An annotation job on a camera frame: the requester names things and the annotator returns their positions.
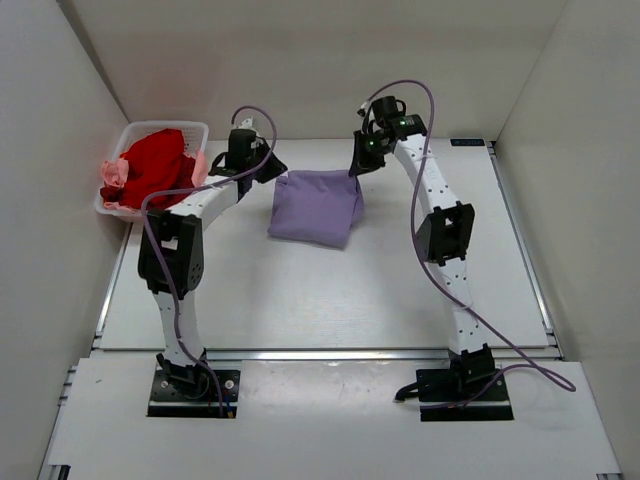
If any purple t-shirt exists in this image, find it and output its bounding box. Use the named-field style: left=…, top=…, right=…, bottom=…
left=267, top=170, right=365, bottom=249

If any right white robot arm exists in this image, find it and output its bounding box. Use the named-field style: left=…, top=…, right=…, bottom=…
left=349, top=96, right=495, bottom=402

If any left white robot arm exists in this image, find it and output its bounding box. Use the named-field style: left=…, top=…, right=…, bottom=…
left=138, top=119, right=287, bottom=402

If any white plastic basket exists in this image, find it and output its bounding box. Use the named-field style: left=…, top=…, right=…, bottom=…
left=94, top=120, right=209, bottom=223

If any pink t-shirt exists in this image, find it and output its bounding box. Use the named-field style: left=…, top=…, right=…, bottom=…
left=100, top=149, right=209, bottom=211

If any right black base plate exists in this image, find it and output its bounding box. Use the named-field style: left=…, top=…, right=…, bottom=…
left=394, top=369, right=515, bottom=422

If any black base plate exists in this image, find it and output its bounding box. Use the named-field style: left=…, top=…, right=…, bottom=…
left=394, top=369, right=515, bottom=422
left=147, top=367, right=241, bottom=419

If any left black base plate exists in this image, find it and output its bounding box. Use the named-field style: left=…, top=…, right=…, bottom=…
left=147, top=367, right=241, bottom=419

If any aluminium rail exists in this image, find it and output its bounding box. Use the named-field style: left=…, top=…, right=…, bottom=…
left=90, top=329, right=564, bottom=362

